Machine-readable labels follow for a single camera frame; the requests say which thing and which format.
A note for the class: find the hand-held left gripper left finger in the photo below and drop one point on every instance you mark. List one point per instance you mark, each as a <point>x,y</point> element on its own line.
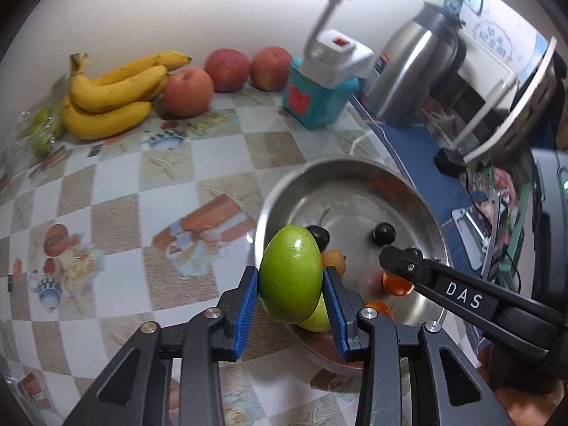
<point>246,310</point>

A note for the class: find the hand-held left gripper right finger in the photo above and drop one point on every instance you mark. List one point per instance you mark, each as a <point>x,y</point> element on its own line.
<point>335,310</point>

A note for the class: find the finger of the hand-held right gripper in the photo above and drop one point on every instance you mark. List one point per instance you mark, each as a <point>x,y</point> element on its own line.
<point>443,284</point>

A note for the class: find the small green apple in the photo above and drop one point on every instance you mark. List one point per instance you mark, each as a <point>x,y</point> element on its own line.
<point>317,319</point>

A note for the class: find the small orange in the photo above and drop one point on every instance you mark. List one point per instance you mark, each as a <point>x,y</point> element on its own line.
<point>379,308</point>

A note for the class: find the large orange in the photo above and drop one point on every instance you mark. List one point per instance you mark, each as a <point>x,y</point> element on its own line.
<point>396,287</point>

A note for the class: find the green mango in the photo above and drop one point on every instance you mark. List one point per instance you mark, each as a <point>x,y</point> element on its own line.
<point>290,275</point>

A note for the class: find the dark plum with stem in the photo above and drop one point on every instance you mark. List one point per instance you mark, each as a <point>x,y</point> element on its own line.
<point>320,235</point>

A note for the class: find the stainless steel basin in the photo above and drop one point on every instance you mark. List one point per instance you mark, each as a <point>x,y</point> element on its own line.
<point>355,195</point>

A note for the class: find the person's right hand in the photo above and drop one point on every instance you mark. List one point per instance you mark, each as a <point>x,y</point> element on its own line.
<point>532,408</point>

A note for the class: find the smartphone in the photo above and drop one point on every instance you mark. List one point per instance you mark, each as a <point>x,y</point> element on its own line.
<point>497,235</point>

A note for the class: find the white phone stand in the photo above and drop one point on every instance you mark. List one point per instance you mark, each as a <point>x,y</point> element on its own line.
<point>470,230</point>

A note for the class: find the floral printed bag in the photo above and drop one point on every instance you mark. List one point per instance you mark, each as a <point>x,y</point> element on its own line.
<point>497,186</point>

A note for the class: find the black power adapter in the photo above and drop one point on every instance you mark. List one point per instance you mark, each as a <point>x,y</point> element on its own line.
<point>448,159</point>

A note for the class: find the white shelf rack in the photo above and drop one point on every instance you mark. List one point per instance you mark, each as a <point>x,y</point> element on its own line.
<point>510,115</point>

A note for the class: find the white printed paper card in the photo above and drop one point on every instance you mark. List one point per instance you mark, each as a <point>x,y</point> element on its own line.
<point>501,40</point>

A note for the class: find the teal plastic box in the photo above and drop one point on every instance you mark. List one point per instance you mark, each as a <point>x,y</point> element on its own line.
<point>317,100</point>

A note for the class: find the stainless steel thermos jug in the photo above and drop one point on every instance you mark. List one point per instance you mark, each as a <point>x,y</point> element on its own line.
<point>417,71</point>

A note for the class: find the red apple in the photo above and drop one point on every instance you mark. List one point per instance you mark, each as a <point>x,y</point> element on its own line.
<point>270,69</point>
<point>188,93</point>
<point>226,70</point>

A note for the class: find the white gooseneck lamp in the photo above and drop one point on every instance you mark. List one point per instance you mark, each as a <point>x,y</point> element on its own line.
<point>341,49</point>

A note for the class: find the pile of green jujubes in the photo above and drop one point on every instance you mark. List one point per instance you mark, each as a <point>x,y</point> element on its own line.
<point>44,128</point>

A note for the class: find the clear plastic clamshell box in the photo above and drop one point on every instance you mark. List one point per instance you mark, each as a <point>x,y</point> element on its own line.
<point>22,137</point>

